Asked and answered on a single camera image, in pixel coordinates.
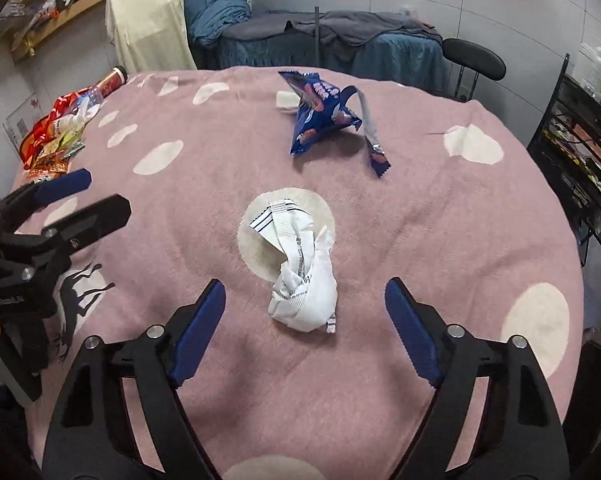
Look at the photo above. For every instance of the pile of colourful snack wrappers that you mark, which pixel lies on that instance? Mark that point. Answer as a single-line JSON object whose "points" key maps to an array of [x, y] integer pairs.
{"points": [[45, 135]]}

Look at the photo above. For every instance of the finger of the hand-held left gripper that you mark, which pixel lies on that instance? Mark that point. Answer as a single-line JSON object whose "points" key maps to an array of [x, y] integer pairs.
{"points": [[95, 220], [63, 186]]}

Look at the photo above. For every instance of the white wall notice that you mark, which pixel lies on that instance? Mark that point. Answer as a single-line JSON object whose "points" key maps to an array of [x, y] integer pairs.
{"points": [[23, 120]]}

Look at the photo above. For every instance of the wooden wall shelf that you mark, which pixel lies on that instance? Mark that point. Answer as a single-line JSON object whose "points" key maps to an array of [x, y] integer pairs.
{"points": [[55, 20]]}

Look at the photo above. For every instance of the blue snack wrapper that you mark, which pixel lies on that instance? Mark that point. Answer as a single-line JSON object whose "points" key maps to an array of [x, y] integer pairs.
{"points": [[315, 115]]}

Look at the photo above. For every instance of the grey blanket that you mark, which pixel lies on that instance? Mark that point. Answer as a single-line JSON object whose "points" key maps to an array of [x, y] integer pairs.
{"points": [[360, 25]]}

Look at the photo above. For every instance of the black chair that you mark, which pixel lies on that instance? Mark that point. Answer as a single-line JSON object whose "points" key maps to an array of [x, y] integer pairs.
{"points": [[473, 57]]}

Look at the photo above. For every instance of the white wrapper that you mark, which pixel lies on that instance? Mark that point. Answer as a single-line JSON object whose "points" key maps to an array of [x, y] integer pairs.
{"points": [[305, 290]]}

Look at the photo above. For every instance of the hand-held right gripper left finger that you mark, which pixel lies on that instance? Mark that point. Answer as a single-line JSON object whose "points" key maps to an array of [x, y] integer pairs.
{"points": [[200, 330]]}

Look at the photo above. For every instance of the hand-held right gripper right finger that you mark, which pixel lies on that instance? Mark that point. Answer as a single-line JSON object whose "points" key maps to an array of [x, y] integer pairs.
{"points": [[413, 330]]}

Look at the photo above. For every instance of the black metal pole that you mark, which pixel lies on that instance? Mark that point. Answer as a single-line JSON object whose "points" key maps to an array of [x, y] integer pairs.
{"points": [[317, 35]]}

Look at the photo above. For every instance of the pink dotted tablecloth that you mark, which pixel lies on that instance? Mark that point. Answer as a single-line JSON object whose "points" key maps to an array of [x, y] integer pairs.
{"points": [[180, 220]]}

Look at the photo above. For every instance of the cream cloth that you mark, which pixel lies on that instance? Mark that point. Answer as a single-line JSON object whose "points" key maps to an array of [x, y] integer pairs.
{"points": [[148, 20]]}

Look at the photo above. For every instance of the red cylindrical can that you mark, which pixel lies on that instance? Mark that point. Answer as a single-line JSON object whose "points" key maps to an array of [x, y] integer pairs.
{"points": [[111, 80]]}

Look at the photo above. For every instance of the blue clothes pile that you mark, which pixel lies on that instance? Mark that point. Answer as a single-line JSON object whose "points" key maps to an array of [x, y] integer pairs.
{"points": [[213, 7]]}

